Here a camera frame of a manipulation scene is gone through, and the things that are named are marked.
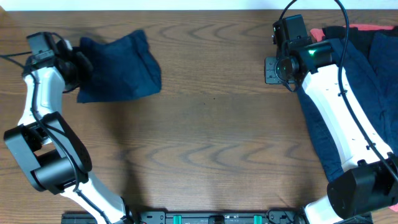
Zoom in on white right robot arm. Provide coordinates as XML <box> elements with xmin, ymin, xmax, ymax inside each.
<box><xmin>265</xmin><ymin>39</ymin><xmax>397</xmax><ymax>223</ymax></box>

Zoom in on dark navy garment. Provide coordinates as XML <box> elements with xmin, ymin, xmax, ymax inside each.
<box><xmin>368</xmin><ymin>31</ymin><xmax>398</xmax><ymax>131</ymax></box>

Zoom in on pink red garment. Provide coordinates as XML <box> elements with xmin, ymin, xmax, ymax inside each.
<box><xmin>297</xmin><ymin>24</ymin><xmax>397</xmax><ymax>182</ymax></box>

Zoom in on dark blue shorts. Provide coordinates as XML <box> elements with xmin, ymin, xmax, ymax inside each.
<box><xmin>77</xmin><ymin>30</ymin><xmax>162</xmax><ymax>103</ymax></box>

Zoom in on black garment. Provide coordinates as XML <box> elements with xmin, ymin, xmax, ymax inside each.
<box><xmin>322</xmin><ymin>26</ymin><xmax>378</xmax><ymax>56</ymax></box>

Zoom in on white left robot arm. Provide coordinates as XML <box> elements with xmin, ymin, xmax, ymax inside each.
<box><xmin>4</xmin><ymin>33</ymin><xmax>135</xmax><ymax>223</ymax></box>

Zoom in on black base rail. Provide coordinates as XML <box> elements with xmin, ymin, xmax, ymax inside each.
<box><xmin>61</xmin><ymin>210</ymin><xmax>373</xmax><ymax>224</ymax></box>

